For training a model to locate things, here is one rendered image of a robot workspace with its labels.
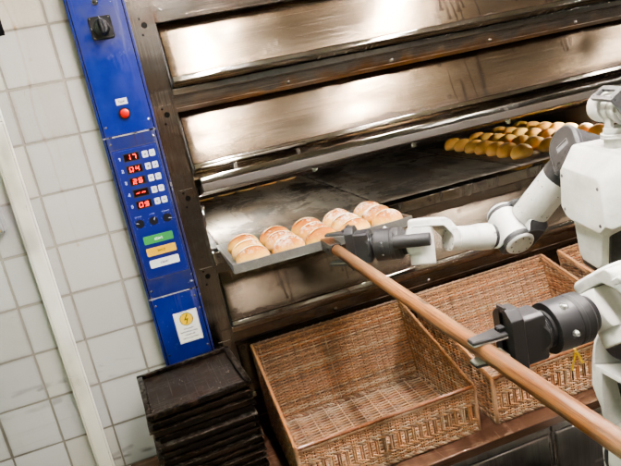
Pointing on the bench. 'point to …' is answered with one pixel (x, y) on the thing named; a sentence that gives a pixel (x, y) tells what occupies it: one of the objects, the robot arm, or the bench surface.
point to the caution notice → (188, 325)
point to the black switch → (101, 27)
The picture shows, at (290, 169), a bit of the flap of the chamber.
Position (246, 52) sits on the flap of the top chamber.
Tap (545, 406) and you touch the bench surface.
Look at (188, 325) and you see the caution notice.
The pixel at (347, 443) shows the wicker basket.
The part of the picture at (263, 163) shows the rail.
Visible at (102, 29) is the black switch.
